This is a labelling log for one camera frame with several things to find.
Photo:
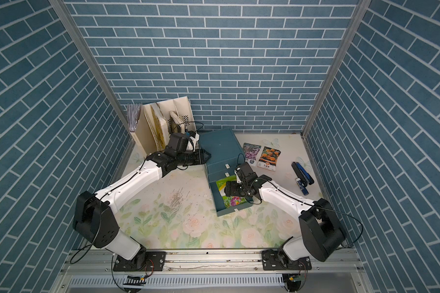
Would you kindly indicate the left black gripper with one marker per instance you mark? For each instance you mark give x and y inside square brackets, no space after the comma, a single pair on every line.
[200,157]

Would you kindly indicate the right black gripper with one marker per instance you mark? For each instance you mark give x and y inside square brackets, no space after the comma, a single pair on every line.
[231,185]

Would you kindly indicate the green flower seed bag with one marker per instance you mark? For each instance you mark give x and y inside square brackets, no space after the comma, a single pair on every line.
[229,201]

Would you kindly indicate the teal three-drawer cabinet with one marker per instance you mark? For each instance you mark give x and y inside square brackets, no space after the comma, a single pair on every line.
[226,153]

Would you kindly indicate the purple flower seed bag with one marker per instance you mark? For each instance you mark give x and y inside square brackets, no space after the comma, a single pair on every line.
[251,152]

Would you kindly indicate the orange flower seed bag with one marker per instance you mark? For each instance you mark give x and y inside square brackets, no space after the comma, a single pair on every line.
[268,158]

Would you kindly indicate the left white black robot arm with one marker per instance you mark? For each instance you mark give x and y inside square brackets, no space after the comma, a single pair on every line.
[94,217]

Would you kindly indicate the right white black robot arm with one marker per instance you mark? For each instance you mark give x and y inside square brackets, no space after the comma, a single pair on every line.
[321,229]

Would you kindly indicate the dark sunflower cover book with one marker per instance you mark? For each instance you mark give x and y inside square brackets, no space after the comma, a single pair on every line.
[176,124]

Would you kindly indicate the yellow cover book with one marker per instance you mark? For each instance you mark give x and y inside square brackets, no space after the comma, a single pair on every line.
[160,128]

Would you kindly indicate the white file organizer rack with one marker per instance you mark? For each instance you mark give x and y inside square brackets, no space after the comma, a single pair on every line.
[143,137]

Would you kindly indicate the floral table mat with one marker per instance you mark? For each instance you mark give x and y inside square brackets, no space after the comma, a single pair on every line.
[178,211]

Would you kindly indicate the black stapler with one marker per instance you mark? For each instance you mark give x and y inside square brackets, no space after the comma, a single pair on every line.
[295,169]

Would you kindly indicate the small blue white tube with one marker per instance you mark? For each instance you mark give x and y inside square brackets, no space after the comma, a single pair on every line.
[303,186]

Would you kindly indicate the blue stapler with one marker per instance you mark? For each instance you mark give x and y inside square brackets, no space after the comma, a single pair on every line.
[305,176]

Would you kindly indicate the purple striped folder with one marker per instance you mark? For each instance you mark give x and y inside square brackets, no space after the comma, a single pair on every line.
[133,116]

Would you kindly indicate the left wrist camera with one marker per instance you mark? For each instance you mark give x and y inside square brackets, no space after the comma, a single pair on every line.
[193,138]

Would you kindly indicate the aluminium mounting rail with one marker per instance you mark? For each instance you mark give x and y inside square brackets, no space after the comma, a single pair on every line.
[213,261]

